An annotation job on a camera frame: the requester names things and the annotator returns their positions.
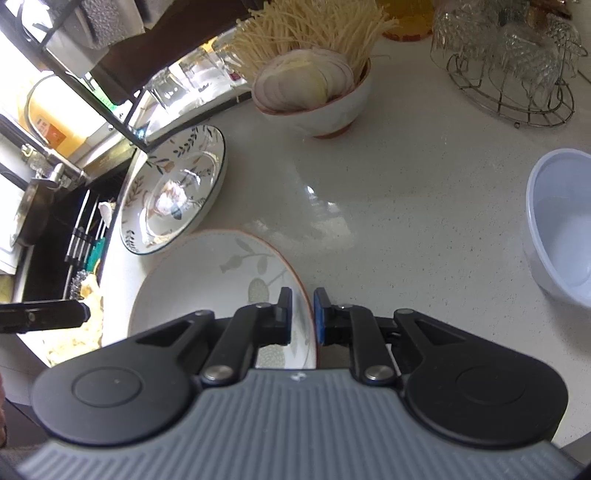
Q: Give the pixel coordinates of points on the yellow dish cloth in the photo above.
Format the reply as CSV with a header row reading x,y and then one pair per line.
x,y
78,337

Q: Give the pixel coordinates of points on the dark-rimmed leaf-print plate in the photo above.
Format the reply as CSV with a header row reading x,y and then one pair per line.
x,y
180,184

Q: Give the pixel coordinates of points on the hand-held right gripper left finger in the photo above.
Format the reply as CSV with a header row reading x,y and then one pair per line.
x,y
287,318

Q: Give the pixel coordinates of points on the orange-rimmed white leaf-print plate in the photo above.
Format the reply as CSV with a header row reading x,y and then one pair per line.
x,y
203,277

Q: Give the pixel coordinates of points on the sliced white radish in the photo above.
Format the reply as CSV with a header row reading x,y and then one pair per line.
x,y
295,81

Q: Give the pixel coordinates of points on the pale plastic bowl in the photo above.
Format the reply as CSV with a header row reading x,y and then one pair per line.
x,y
563,230

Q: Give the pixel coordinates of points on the steel wool scrubber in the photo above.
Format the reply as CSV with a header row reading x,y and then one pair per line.
x,y
79,286

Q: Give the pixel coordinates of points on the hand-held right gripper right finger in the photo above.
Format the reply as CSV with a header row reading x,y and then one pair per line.
x,y
319,318

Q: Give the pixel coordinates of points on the yellow glass dish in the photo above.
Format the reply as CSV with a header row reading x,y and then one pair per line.
x,y
408,21

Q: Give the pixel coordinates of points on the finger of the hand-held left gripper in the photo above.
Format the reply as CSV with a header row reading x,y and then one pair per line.
x,y
46,316

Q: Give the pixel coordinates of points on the chrome sink faucet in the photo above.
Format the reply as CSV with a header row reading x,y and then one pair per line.
x,y
55,173

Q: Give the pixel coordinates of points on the black metal dish rack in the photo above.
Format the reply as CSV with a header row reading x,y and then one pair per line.
x,y
69,78

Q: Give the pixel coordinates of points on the bundle of dry noodles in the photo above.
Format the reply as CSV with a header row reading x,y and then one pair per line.
x,y
304,27

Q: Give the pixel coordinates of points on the yellow plastic container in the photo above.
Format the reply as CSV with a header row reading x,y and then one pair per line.
x,y
53,124

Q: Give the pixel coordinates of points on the clear drinking glasses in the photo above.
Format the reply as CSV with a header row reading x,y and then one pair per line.
x,y
198,78

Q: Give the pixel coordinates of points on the row of kitchen knives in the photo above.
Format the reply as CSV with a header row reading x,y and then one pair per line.
x,y
85,240

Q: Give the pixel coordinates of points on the white ceramic bowl orange foot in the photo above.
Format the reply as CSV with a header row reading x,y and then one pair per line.
x,y
341,113

